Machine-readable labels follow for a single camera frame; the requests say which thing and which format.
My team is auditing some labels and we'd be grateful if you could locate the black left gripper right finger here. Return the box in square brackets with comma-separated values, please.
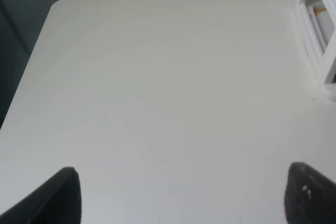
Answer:
[284, 162, 335, 224]

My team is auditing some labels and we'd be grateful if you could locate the white drawer cabinet frame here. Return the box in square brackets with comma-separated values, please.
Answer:
[295, 0, 335, 87]

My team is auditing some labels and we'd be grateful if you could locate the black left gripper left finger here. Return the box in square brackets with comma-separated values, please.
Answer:
[1, 167, 82, 223]

